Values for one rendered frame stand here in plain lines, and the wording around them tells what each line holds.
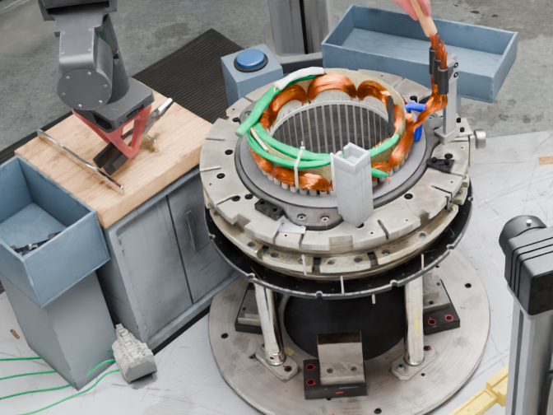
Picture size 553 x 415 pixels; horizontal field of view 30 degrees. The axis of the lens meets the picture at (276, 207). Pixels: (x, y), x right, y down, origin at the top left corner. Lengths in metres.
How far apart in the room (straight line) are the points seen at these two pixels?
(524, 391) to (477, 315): 0.66
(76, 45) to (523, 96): 2.15
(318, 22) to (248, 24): 1.83
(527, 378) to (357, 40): 0.86
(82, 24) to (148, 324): 0.47
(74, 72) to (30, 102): 2.26
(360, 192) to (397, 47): 0.45
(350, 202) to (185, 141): 0.30
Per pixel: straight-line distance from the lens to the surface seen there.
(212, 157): 1.24
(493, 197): 1.63
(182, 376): 1.43
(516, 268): 0.69
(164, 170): 1.29
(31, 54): 3.57
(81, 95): 1.11
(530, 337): 0.73
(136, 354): 1.41
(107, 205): 1.26
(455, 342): 1.40
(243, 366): 1.39
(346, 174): 1.09
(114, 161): 1.27
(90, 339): 1.40
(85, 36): 1.10
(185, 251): 1.40
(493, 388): 1.36
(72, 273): 1.28
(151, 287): 1.39
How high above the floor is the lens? 1.89
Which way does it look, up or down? 43 degrees down
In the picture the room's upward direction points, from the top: 8 degrees counter-clockwise
